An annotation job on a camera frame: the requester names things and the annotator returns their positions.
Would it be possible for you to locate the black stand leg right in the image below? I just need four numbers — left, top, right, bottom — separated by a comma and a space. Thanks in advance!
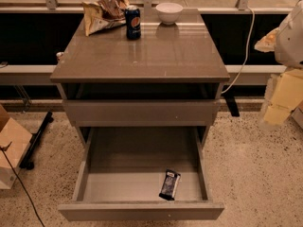
223, 91, 240, 117

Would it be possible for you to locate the cardboard box left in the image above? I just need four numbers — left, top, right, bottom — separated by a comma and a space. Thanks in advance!
0, 105, 32, 189

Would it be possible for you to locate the cardboard box right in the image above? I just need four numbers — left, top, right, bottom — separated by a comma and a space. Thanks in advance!
292, 101, 303, 129

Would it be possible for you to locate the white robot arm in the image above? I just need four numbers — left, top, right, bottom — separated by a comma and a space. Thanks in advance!
254, 0, 303, 128

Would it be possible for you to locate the crumpled chip bag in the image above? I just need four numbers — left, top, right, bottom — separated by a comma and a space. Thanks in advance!
82, 0, 130, 36

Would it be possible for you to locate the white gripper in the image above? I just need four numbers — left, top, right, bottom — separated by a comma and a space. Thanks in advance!
254, 28, 303, 127

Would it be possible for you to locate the black stand leg left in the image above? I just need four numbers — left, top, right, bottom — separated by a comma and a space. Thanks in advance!
19, 112, 53, 170

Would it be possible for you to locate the cardboard box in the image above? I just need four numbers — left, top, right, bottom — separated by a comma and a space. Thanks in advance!
292, 101, 303, 129
0, 105, 32, 189

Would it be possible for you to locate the blueberry rxbar dark wrapper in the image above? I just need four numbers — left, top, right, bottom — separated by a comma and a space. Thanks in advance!
159, 169, 181, 201

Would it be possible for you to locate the blue pepsi can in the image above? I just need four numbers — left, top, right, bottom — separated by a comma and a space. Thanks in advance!
124, 5, 141, 40

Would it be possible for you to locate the grey drawer cabinet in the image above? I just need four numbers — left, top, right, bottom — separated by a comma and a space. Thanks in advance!
50, 9, 229, 139

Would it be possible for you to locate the black stand leg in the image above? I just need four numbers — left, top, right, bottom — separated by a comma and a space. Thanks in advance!
19, 112, 53, 170
223, 91, 240, 117

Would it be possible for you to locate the white cable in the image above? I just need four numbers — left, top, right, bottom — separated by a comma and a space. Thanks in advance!
221, 7, 256, 96

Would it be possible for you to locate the black cable on floor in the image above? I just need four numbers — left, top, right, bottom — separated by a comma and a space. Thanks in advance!
0, 145, 45, 227

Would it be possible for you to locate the white bowl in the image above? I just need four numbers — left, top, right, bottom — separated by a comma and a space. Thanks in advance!
155, 3, 183, 25

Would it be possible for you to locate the open middle drawer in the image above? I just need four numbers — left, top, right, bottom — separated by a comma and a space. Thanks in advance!
59, 127, 224, 221

